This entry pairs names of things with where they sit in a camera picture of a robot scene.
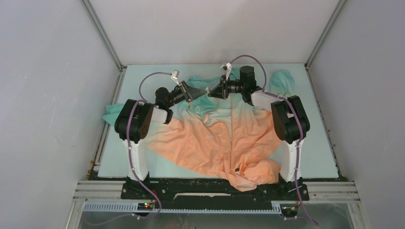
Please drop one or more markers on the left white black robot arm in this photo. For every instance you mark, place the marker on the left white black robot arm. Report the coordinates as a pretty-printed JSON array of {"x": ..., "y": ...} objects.
[{"x": 133, "y": 122}]

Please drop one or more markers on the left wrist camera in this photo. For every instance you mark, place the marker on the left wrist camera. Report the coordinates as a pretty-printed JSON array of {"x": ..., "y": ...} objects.
[{"x": 174, "y": 76}]

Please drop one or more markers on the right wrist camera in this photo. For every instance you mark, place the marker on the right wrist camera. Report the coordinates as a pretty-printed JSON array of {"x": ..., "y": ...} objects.
[{"x": 227, "y": 67}]

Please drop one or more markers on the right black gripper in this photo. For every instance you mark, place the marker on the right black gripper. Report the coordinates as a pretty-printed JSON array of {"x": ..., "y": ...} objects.
[{"x": 221, "y": 90}]

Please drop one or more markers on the grey slotted cable duct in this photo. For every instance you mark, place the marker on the grey slotted cable duct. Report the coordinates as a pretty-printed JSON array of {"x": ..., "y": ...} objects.
[{"x": 140, "y": 207}]

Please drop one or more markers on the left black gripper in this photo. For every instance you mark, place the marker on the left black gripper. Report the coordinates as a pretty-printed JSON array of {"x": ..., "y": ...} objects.
[{"x": 190, "y": 93}]

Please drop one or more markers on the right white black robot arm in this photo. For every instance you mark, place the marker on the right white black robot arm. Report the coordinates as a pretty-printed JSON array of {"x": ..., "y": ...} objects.
[{"x": 289, "y": 116}]

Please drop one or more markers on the aluminium frame rail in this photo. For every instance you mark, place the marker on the aluminium frame rail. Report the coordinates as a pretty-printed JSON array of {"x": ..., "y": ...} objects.
[{"x": 321, "y": 191}]

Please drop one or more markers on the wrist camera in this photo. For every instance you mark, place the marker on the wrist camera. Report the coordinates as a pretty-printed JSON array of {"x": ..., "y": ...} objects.
[
  {"x": 174, "y": 76},
  {"x": 227, "y": 67}
]

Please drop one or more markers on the teal and orange jacket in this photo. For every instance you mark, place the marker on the teal and orange jacket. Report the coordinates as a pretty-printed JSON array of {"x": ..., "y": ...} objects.
[{"x": 231, "y": 140}]

